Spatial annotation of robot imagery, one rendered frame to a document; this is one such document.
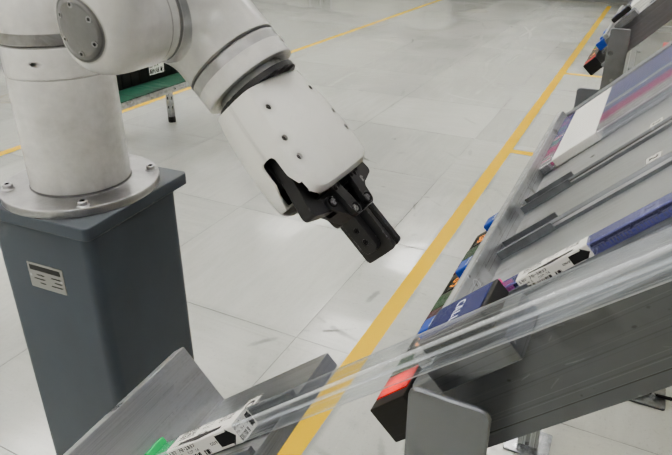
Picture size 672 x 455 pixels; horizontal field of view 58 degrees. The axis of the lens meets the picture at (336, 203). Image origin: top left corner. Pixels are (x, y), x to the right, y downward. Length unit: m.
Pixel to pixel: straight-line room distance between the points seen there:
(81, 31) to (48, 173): 0.34
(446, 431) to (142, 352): 0.56
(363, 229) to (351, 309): 1.27
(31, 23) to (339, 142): 0.37
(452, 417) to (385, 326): 1.32
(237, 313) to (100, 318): 0.99
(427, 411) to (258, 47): 0.29
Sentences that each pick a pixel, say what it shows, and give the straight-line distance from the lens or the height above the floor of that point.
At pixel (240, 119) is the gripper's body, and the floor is 0.87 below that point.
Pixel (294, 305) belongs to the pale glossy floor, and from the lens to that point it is 1.77.
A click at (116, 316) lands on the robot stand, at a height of 0.56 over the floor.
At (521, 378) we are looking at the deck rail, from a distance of 0.40.
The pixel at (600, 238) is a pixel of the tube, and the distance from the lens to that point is 0.45.
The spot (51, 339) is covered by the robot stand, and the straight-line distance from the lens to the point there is 0.90.
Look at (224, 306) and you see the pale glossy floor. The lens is 1.80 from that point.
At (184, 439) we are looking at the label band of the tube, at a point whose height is 0.75.
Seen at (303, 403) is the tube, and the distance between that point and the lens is 0.29.
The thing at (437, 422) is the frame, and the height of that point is 0.74.
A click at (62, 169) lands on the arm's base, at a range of 0.77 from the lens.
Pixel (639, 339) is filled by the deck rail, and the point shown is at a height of 0.80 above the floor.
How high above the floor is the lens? 1.01
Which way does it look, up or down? 25 degrees down
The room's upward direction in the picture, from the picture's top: straight up
